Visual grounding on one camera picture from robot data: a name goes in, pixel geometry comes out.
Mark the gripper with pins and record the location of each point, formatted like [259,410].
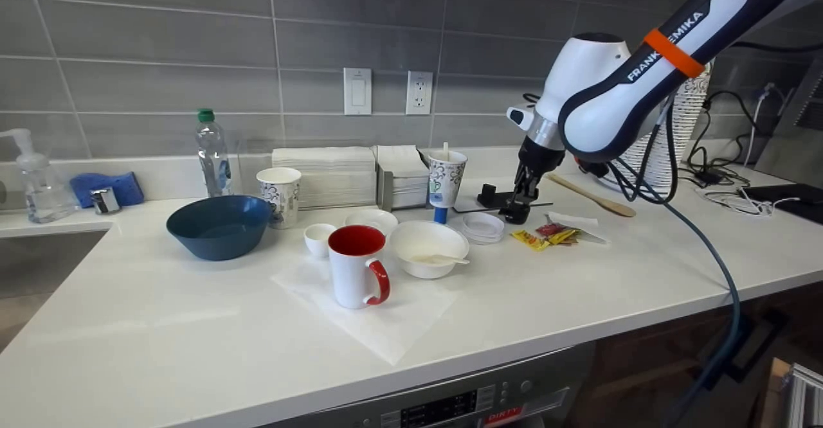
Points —
[539,157]

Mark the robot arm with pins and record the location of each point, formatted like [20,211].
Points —
[649,74]

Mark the small black object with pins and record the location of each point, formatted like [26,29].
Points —
[488,196]

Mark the white bowl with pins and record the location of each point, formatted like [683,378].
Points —
[424,238]

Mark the dark blue bowl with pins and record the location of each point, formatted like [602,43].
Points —
[218,229]

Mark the red sachet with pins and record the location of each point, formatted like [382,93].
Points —
[550,229]

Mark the yellow sachet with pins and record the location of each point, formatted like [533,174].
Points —
[564,236]
[528,240]

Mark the stack of clear lids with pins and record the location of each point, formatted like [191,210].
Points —
[483,227]

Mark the wooden spoon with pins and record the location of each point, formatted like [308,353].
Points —
[595,198]

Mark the patterned paper cup with stick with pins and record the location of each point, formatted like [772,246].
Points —
[447,180]

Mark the white plastic spoon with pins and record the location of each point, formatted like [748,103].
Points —
[443,259]

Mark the napkin dispenser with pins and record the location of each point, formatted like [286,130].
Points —
[402,180]

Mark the white paper napkin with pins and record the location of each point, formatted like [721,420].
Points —
[398,319]

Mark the stack of paper cups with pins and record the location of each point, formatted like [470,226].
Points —
[688,113]

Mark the white mug red inside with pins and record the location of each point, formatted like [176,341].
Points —
[352,274]

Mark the stack of white paper towels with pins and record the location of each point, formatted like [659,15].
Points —
[328,174]

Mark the dishwasher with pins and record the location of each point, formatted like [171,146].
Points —
[488,396]

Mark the small white cup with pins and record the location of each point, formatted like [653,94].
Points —
[318,238]

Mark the flat black device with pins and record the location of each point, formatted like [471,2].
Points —
[787,198]

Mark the clear water bottle green cap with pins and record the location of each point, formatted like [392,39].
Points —
[213,158]

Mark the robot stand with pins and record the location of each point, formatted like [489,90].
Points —
[804,396]

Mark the blue sponge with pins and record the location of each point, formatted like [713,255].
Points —
[109,185]

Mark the clear soap dispenser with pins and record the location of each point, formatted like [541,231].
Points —
[42,187]

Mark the sink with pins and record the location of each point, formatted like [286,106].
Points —
[38,261]

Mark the white wall socket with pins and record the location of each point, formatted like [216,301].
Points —
[419,92]

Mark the white light switch plate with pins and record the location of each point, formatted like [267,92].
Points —
[357,92]

